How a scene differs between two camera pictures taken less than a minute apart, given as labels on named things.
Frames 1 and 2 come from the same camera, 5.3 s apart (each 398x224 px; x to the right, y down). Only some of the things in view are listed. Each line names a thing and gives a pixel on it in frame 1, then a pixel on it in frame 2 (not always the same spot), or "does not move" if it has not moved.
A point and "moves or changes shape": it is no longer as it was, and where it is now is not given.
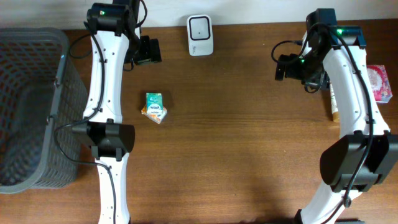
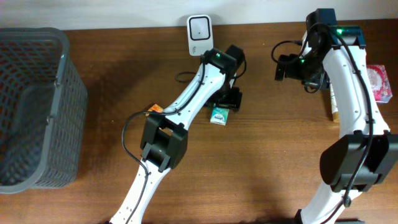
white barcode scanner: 200,35 does not move
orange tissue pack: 157,118 moves or changes shape
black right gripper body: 306,71 does not move
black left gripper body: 146,50 → 228,96
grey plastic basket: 41,89 does not move
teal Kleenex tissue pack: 154,103 → 219,116
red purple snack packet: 378,78 does not move
